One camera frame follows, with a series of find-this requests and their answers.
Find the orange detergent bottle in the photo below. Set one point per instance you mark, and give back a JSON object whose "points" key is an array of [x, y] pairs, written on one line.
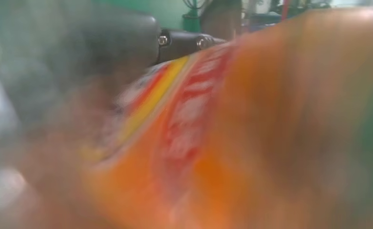
{"points": [[237, 142]]}

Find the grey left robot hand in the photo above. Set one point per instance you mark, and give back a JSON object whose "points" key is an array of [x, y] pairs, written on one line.
{"points": [[63, 47]]}

